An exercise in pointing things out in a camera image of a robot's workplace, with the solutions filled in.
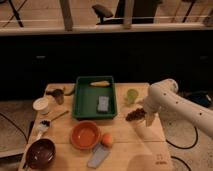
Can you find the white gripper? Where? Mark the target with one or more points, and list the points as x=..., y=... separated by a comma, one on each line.
x=149, y=118

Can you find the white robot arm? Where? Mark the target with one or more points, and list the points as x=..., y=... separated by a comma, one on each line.
x=163, y=94

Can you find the red-orange bowl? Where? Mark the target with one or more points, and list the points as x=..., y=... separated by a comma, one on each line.
x=85, y=135

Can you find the dark purple bowl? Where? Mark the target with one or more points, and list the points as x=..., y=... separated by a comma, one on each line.
x=40, y=154

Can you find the green plastic cup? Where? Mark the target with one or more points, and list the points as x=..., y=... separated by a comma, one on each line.
x=131, y=96

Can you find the orange fruit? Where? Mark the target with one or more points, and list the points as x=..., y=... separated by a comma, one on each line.
x=107, y=140

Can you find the blue-grey sponge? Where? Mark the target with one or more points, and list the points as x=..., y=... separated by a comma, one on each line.
x=103, y=104

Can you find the yellow corn cob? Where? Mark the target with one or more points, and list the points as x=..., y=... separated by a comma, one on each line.
x=100, y=84

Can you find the green plastic tray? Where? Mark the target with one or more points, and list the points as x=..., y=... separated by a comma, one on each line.
x=86, y=98

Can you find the wooden spoon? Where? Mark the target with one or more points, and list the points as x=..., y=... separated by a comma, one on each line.
x=62, y=114

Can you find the grey metal cup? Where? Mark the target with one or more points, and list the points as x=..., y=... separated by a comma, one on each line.
x=58, y=95

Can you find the white spoon with dark food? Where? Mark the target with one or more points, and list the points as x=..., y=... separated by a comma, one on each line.
x=42, y=127

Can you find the white cup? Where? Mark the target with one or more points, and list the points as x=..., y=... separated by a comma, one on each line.
x=41, y=105

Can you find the black office chair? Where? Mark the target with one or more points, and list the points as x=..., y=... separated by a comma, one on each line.
x=143, y=12

